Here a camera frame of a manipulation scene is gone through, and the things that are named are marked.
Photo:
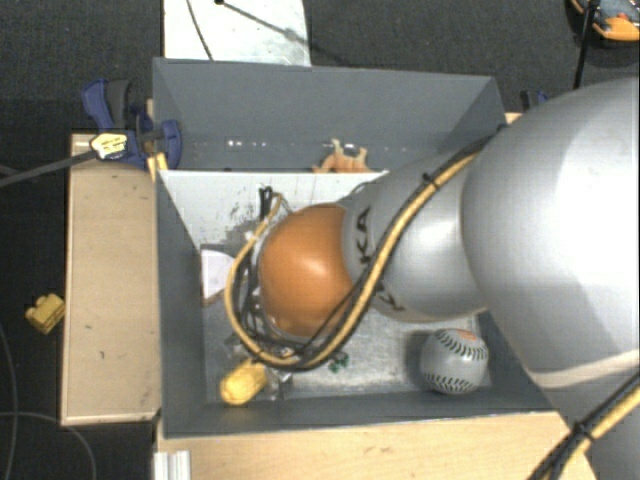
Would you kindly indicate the grey metal bin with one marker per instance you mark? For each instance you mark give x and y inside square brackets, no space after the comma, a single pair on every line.
[280,113]

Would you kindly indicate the white box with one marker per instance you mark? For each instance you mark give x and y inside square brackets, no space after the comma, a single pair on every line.
[216,273]

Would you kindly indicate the pale wood board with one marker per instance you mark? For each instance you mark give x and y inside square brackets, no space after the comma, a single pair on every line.
[112,288]

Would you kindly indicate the grey baseball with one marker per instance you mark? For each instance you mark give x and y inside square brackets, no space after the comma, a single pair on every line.
[452,363]

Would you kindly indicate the orange toy animal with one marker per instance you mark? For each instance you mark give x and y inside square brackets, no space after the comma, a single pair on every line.
[344,162]

